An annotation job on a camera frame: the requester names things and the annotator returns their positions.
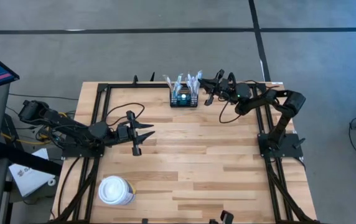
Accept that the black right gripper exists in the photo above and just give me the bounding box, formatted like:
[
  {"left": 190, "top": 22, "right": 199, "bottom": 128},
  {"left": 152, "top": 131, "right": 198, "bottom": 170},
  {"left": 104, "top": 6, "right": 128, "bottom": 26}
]
[{"left": 197, "top": 68, "right": 238, "bottom": 107}]

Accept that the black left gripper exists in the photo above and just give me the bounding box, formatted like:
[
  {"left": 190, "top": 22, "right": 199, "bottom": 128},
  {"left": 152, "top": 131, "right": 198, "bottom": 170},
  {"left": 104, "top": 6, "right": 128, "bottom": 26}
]
[{"left": 115, "top": 110, "right": 156, "bottom": 157}]

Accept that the white lidded wipes canister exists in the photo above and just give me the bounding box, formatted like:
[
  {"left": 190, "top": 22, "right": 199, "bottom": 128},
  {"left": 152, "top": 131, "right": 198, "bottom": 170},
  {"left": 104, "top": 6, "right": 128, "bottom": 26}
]
[{"left": 98, "top": 175, "right": 136, "bottom": 206}]

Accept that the black diagonal bar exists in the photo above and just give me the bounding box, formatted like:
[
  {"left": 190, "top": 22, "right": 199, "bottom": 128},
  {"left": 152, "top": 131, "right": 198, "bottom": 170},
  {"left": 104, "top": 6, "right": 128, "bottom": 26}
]
[{"left": 0, "top": 142, "right": 63, "bottom": 177}]

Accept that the white printed booklet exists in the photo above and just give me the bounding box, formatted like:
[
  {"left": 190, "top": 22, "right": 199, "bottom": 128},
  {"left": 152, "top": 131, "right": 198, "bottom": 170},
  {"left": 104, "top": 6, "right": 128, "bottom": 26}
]
[{"left": 9, "top": 147, "right": 57, "bottom": 197}]

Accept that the black wire basket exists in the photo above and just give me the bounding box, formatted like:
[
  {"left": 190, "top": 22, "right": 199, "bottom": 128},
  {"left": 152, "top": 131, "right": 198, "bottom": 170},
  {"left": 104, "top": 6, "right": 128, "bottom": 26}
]
[{"left": 169, "top": 86, "right": 199, "bottom": 108}]

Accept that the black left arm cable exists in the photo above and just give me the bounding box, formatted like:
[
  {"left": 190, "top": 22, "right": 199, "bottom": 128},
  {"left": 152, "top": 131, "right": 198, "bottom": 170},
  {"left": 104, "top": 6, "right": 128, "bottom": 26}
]
[{"left": 105, "top": 102, "right": 146, "bottom": 127}]

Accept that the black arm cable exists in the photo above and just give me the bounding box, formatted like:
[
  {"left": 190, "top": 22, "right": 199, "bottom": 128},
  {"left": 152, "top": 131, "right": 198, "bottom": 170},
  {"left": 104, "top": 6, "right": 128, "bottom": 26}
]
[
  {"left": 105, "top": 102, "right": 146, "bottom": 127},
  {"left": 218, "top": 98, "right": 243, "bottom": 124}
]

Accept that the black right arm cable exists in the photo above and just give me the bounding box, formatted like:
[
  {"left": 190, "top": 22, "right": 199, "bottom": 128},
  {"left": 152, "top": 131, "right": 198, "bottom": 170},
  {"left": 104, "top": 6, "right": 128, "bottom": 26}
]
[{"left": 218, "top": 98, "right": 243, "bottom": 124}]

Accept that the black supply cable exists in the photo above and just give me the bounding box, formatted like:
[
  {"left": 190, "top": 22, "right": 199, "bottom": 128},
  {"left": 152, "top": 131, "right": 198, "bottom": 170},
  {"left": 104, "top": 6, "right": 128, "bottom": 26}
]
[{"left": 243, "top": 79, "right": 280, "bottom": 94}]

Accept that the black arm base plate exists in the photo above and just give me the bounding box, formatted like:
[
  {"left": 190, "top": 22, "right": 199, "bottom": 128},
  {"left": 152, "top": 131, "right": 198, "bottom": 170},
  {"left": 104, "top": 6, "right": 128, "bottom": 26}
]
[
  {"left": 61, "top": 136, "right": 106, "bottom": 158},
  {"left": 257, "top": 133, "right": 304, "bottom": 159}
]

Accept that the thin black floor cable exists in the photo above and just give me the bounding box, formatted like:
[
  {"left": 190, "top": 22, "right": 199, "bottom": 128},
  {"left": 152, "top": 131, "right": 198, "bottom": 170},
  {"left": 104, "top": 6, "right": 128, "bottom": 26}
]
[{"left": 8, "top": 92, "right": 79, "bottom": 101}]

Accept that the yellow cable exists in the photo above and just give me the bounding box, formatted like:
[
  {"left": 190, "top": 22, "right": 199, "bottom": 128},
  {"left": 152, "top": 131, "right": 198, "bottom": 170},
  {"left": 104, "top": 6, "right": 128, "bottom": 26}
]
[{"left": 0, "top": 111, "right": 68, "bottom": 146}]

